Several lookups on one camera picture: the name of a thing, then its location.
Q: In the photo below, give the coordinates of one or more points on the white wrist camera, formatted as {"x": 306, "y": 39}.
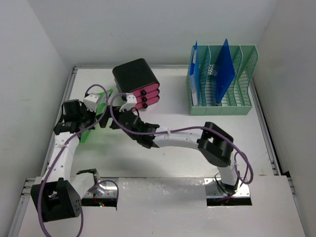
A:
{"x": 130, "y": 103}
{"x": 91, "y": 102}

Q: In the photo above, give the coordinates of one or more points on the pink drawer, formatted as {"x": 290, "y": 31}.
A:
{"x": 145, "y": 105}
{"x": 145, "y": 89}
{"x": 150, "y": 97}

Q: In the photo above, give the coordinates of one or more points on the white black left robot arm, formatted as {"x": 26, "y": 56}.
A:
{"x": 57, "y": 196}

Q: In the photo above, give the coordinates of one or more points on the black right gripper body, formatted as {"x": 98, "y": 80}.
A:
{"x": 108, "y": 115}

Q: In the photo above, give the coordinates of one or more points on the pink middle drawer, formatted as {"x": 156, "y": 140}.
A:
{"x": 150, "y": 97}

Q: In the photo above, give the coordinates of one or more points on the pink top drawer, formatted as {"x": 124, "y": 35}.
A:
{"x": 145, "y": 89}

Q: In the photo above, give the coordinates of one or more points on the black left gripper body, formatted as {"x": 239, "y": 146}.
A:
{"x": 88, "y": 117}

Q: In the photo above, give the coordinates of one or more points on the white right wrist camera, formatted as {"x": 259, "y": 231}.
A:
{"x": 130, "y": 103}

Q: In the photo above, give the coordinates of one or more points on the dark blue clipboard folder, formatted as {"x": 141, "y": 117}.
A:
{"x": 225, "y": 72}

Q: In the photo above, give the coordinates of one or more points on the pink bottom drawer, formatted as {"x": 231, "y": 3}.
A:
{"x": 145, "y": 105}

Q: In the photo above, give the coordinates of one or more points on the mint green file rack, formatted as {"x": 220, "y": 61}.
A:
{"x": 236, "y": 101}

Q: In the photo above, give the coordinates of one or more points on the black drawer cabinet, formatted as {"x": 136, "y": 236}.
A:
{"x": 133, "y": 75}

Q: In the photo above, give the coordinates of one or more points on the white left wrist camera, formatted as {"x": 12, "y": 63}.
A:
{"x": 91, "y": 102}

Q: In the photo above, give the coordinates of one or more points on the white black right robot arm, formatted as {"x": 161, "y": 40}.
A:
{"x": 215, "y": 144}

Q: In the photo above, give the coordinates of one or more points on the light blue book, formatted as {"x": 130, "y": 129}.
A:
{"x": 194, "y": 76}

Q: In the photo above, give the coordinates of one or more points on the green clip file folder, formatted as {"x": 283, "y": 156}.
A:
{"x": 101, "y": 103}

